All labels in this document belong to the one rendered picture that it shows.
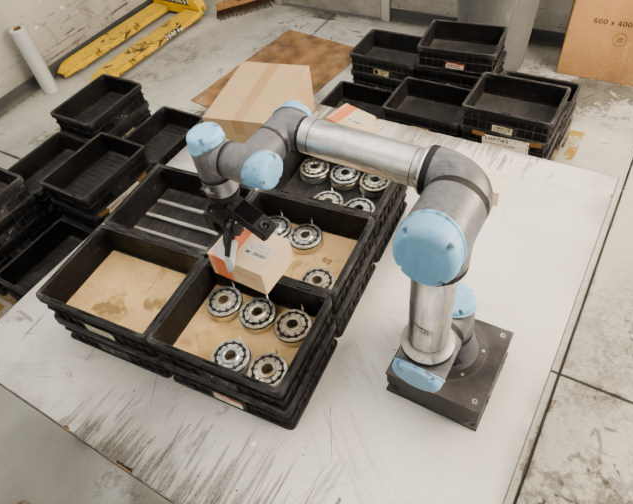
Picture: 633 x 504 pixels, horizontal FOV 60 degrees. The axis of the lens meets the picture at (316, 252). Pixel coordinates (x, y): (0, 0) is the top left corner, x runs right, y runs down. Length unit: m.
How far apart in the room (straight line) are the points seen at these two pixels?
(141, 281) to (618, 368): 1.85
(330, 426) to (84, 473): 1.26
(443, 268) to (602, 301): 1.86
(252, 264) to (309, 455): 0.52
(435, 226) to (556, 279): 0.97
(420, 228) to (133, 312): 1.03
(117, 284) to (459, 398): 1.04
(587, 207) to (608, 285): 0.79
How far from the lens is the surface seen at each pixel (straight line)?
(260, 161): 1.03
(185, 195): 1.95
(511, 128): 2.59
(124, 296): 1.72
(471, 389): 1.42
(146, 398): 1.66
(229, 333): 1.52
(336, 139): 1.05
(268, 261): 1.26
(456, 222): 0.87
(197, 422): 1.57
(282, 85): 2.25
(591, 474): 2.29
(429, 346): 1.14
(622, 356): 2.55
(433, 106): 2.97
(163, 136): 3.09
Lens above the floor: 2.06
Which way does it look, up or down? 49 degrees down
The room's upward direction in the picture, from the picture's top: 10 degrees counter-clockwise
